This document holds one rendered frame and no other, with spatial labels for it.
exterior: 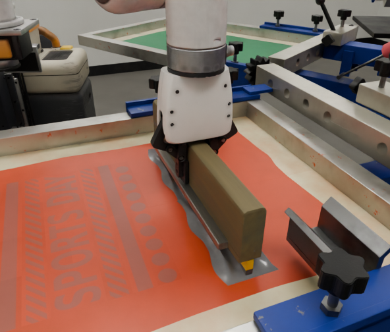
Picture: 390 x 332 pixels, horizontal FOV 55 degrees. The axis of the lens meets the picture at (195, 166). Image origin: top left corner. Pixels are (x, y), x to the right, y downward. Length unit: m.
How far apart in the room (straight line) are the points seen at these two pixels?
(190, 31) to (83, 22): 3.89
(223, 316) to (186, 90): 0.27
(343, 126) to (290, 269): 0.32
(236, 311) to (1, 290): 0.27
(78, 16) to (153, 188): 3.78
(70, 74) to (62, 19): 2.79
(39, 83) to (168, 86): 1.13
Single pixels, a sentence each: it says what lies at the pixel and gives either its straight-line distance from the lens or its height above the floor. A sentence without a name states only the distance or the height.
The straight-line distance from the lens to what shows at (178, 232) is 0.53.
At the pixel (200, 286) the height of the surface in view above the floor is 0.95.
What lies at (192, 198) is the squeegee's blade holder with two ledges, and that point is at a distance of 0.53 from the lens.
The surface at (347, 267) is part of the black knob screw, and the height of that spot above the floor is 1.06.
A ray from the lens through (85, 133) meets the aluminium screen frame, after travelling 0.78.
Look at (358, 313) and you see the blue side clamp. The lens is 0.40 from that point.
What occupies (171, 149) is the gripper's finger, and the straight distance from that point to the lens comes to 0.53.
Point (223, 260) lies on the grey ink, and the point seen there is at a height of 0.96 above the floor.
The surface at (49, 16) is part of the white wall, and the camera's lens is 4.30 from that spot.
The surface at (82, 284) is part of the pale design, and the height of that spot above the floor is 0.95.
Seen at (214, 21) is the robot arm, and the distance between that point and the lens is 0.46.
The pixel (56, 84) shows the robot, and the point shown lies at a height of 0.83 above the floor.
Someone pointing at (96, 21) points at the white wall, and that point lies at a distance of 4.35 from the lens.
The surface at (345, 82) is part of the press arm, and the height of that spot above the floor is 0.93.
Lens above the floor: 1.30
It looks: 31 degrees down
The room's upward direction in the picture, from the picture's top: straight up
